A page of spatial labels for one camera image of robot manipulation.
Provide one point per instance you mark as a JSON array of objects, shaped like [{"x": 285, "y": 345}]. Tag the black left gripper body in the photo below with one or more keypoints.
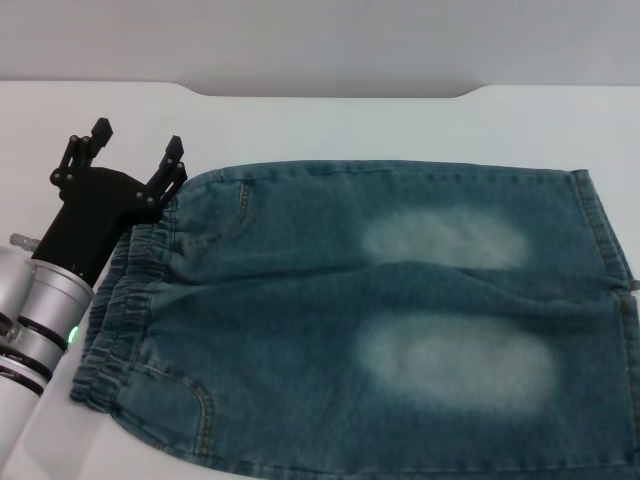
[{"x": 92, "y": 210}]

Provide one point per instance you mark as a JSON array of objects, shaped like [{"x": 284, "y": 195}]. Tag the blue denim shorts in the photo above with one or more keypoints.
[{"x": 310, "y": 310}]

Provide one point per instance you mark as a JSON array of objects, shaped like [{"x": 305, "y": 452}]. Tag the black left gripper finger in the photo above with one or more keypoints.
[
  {"x": 80, "y": 150},
  {"x": 167, "y": 175}
]

